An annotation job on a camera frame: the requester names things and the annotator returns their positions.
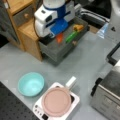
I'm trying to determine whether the green toy vegetable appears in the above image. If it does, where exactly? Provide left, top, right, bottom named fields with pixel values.
left=65, top=31, right=77, bottom=43

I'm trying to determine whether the black monitor stand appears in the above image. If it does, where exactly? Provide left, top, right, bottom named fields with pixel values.
left=106, top=42, right=120, bottom=65

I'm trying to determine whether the orange toy carrot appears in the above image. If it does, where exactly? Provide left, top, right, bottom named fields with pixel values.
left=56, top=33, right=63, bottom=43

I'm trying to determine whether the blue and white gripper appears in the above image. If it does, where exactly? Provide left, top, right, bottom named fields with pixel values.
left=34, top=1, right=75, bottom=37

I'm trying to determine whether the silver toaster oven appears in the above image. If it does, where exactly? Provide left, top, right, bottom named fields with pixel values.
left=91, top=66, right=120, bottom=120

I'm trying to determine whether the grey drawer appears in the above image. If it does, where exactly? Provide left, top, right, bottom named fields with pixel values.
left=39, top=19, right=89, bottom=62

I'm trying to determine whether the yellow toy vegetable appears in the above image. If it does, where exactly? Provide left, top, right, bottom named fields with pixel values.
left=73, top=24, right=84, bottom=32

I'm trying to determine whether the white induction cooker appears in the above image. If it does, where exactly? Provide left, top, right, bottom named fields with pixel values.
left=33, top=82, right=80, bottom=120

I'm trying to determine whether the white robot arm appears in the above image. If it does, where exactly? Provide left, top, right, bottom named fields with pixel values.
left=34, top=0, right=75, bottom=37

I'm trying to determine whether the wooden drawer cabinet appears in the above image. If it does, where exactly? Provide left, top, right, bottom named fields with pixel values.
left=0, top=0, right=42, bottom=60

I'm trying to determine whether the pink pan with lid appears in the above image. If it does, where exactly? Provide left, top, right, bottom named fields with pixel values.
left=42, top=76, right=76, bottom=117

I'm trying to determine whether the teal bowl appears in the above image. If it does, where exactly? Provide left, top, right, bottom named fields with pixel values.
left=18, top=72, right=45, bottom=97

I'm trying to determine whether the black perforated board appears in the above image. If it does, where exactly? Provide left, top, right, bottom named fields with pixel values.
left=0, top=82, right=38, bottom=120

